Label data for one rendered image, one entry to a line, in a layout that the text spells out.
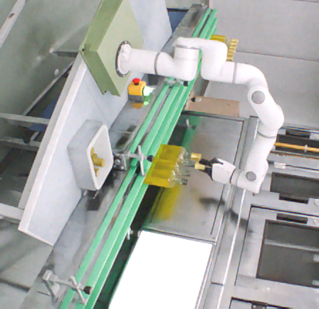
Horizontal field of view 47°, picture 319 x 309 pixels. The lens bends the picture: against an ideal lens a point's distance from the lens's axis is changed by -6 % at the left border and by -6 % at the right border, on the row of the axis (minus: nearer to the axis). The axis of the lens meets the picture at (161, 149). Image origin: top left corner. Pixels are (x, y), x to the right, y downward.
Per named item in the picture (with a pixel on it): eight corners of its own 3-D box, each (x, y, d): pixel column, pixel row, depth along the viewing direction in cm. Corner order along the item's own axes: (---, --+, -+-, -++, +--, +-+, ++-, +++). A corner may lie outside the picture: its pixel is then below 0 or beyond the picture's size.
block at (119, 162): (111, 169, 173) (126, 171, 171) (108, 153, 167) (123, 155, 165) (114, 164, 175) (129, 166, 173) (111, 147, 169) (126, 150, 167)
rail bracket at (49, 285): (38, 293, 129) (95, 312, 123) (23, 268, 118) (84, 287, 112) (44, 283, 132) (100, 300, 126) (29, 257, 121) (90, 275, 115)
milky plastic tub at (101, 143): (79, 188, 158) (98, 192, 155) (67, 147, 143) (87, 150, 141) (95, 160, 170) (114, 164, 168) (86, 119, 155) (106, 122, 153)
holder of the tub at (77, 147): (80, 196, 161) (97, 200, 159) (66, 146, 143) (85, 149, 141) (97, 169, 174) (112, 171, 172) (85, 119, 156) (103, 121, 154)
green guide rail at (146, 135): (127, 154, 170) (145, 156, 168) (127, 152, 169) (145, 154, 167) (208, 9, 294) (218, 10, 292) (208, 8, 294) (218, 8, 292)
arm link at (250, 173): (260, 125, 162) (250, 169, 172) (250, 134, 152) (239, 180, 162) (279, 132, 158) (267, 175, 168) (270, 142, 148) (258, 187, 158)
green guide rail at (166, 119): (129, 166, 175) (147, 169, 173) (129, 164, 174) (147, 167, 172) (208, 18, 299) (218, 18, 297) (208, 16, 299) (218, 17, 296)
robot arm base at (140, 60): (111, 62, 150) (147, 67, 146) (120, 35, 153) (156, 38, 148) (124, 78, 165) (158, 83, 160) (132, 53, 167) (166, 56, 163)
